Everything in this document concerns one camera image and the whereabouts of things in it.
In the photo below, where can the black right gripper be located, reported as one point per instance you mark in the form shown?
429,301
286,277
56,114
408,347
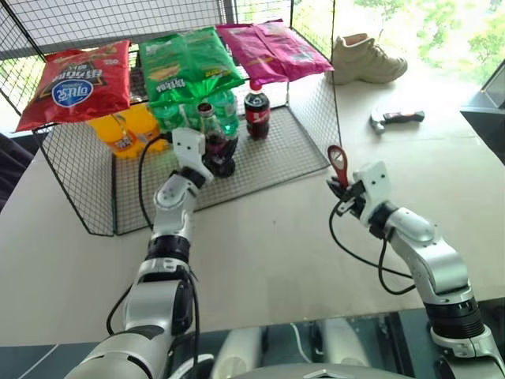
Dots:
354,199

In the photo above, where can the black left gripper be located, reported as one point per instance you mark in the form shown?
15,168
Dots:
223,170

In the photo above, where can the glass cola bottle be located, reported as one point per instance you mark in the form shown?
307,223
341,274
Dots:
212,128

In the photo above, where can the red bottle opener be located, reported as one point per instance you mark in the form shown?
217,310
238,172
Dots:
338,158

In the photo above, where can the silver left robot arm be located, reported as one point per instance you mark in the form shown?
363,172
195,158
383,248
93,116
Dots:
165,237

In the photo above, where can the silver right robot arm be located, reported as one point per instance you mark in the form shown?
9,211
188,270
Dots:
438,260

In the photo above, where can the green soda plastic bottle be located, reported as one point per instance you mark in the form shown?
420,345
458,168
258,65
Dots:
171,116
227,110

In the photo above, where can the plastic cola bottle red label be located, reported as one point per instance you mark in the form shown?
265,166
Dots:
257,114

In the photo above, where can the orange soda plastic bottle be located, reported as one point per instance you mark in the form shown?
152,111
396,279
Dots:
114,136
144,126

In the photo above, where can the green chips bag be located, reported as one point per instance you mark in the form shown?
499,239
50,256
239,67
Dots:
185,59

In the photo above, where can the magenta chips bag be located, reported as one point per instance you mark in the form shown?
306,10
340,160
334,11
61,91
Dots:
272,51

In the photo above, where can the beige sneaker shoe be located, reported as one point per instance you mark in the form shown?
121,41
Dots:
367,59

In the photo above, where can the red chips bag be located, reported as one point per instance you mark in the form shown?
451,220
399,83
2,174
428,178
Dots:
79,85

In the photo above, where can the dark grey box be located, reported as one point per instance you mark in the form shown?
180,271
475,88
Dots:
487,118

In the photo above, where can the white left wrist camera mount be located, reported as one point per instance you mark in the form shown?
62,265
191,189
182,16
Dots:
188,146

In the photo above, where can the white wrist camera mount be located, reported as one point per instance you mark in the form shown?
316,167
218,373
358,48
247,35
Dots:
188,146
374,181

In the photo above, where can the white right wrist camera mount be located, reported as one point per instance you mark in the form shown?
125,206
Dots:
374,181

